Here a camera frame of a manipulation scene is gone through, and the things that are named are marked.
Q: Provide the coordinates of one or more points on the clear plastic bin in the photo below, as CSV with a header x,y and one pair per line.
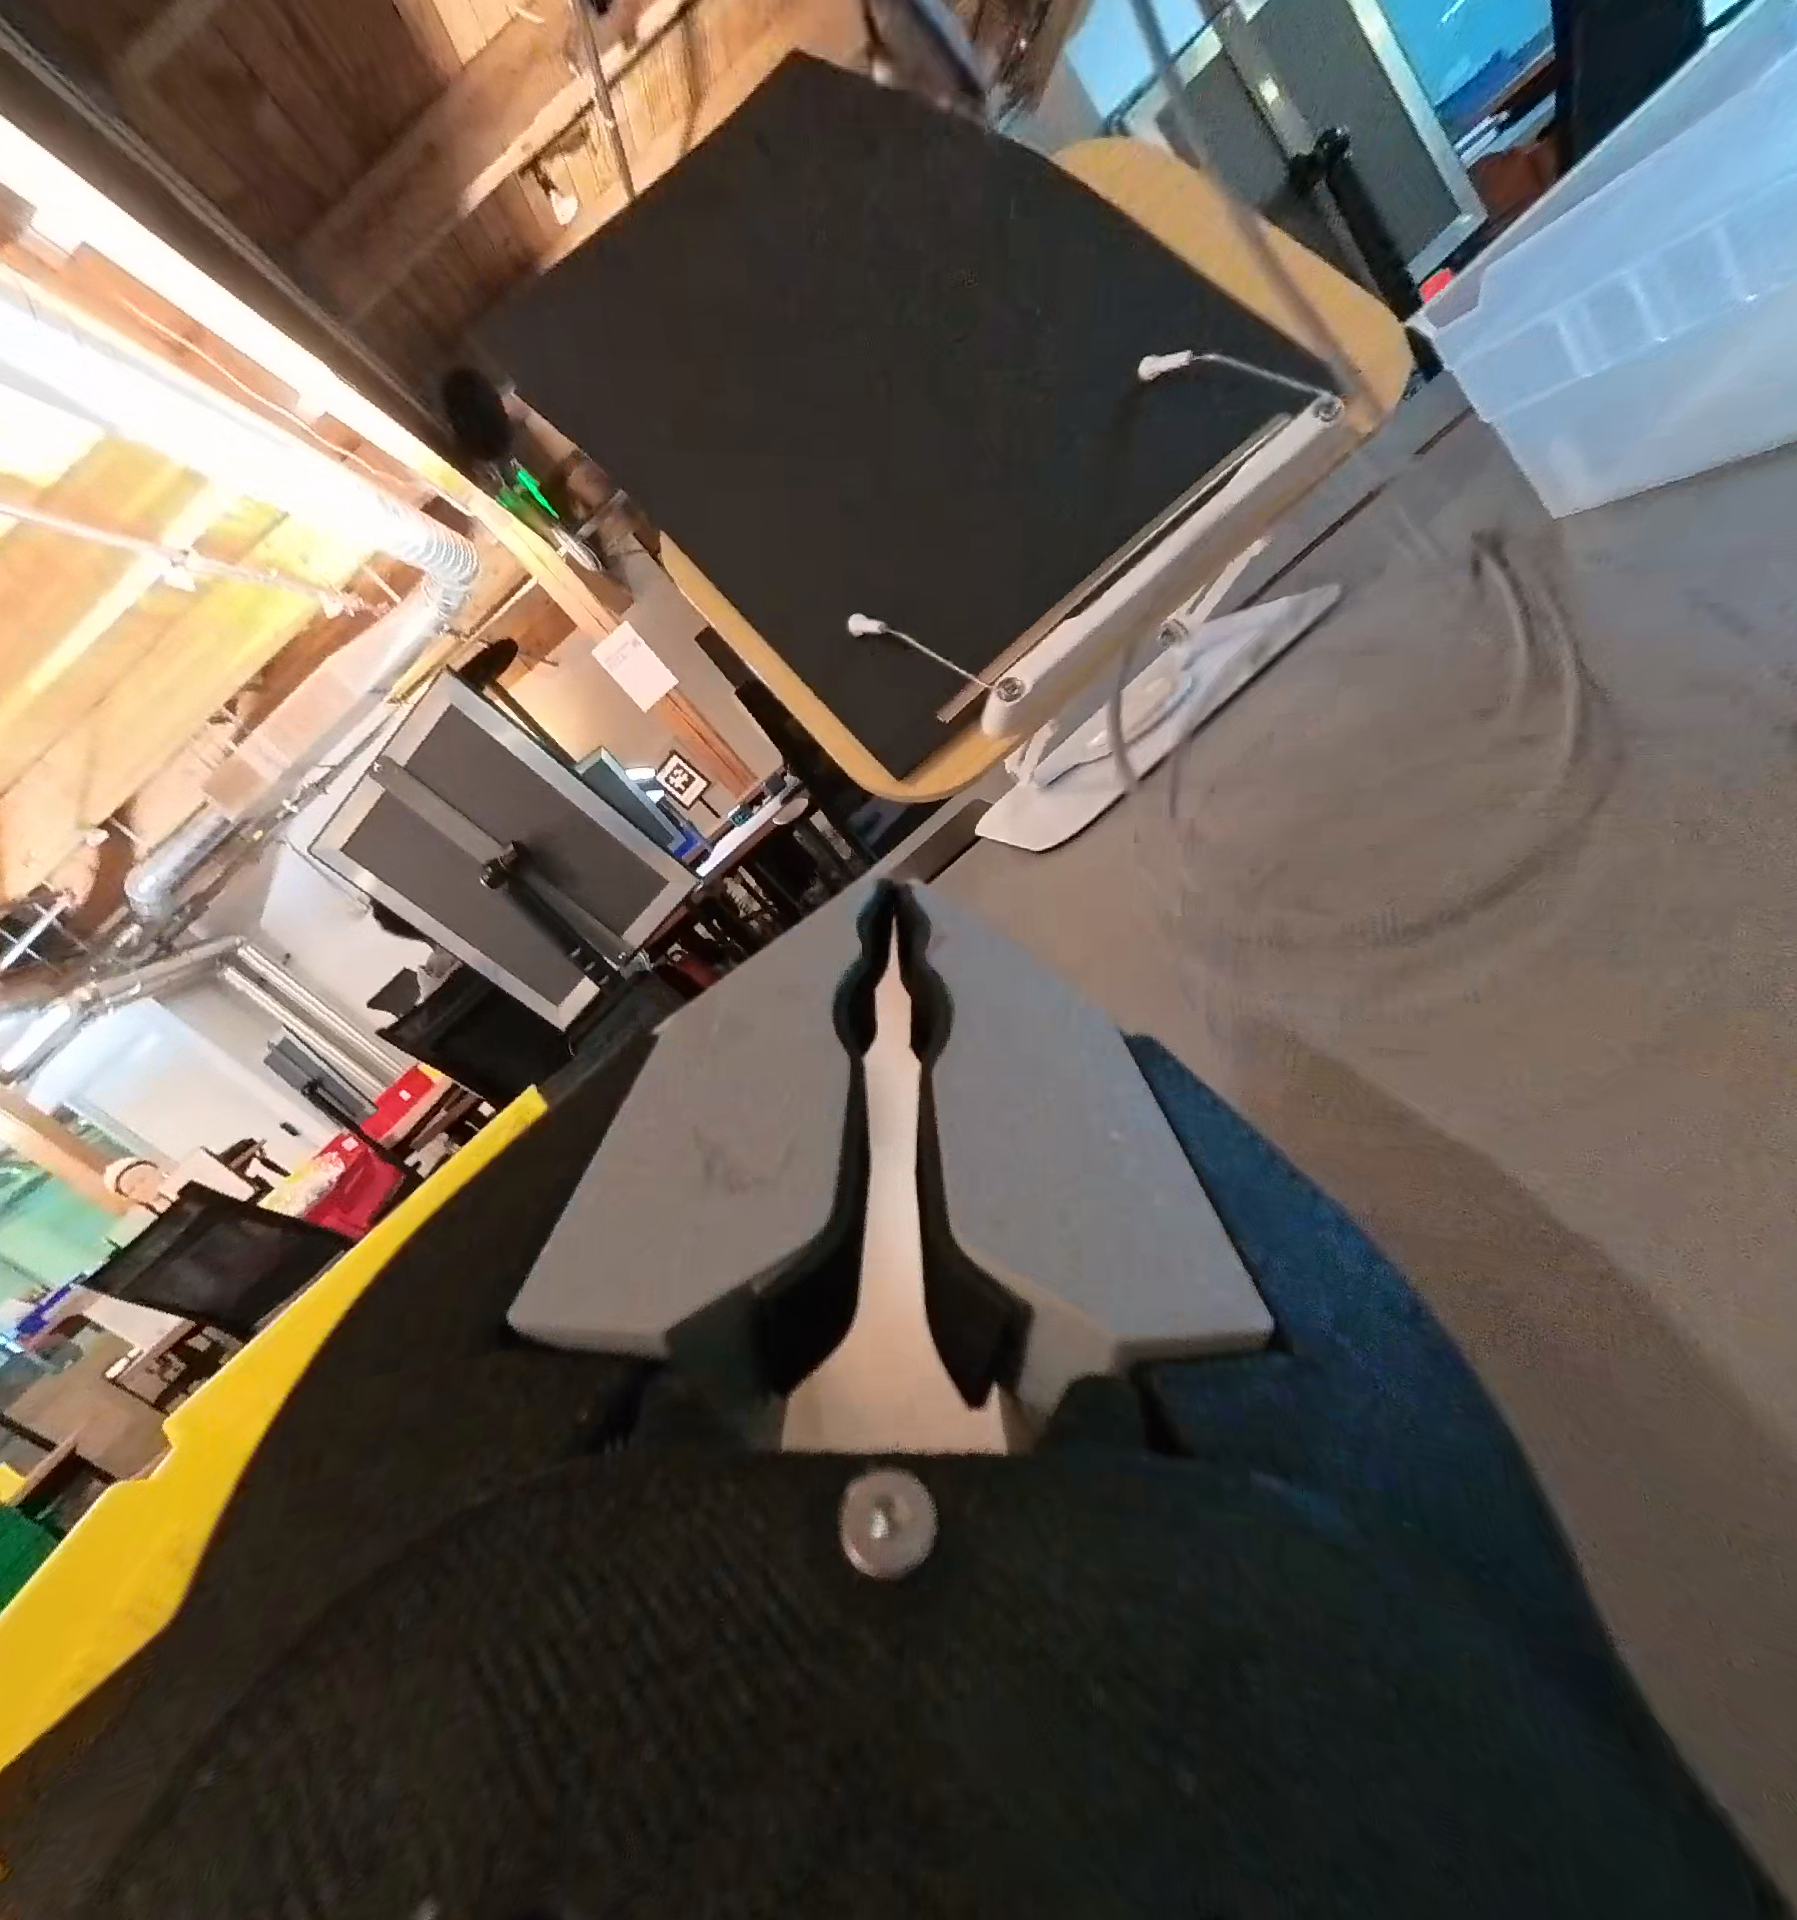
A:
x,y
1663,301

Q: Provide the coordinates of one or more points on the black device with green light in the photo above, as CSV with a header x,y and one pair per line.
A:
x,y
475,409

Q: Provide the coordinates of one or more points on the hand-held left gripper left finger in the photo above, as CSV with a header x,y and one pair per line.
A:
x,y
703,1185

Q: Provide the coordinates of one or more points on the red plastic crate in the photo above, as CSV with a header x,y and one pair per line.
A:
x,y
373,1148

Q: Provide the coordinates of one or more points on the printed marker sign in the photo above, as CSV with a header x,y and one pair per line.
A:
x,y
681,777

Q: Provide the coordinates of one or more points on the grey framed panel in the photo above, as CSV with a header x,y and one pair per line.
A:
x,y
539,854
1316,104

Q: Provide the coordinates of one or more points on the yellow plastic bin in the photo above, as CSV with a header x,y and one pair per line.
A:
x,y
89,1620

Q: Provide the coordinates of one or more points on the white paper notice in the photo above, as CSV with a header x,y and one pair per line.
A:
x,y
635,660

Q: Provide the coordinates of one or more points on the black board with wooden rim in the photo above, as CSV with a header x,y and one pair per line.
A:
x,y
869,420

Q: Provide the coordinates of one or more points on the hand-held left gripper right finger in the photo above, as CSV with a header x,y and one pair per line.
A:
x,y
1078,1185

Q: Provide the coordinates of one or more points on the black monitor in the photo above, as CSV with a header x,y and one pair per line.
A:
x,y
222,1260

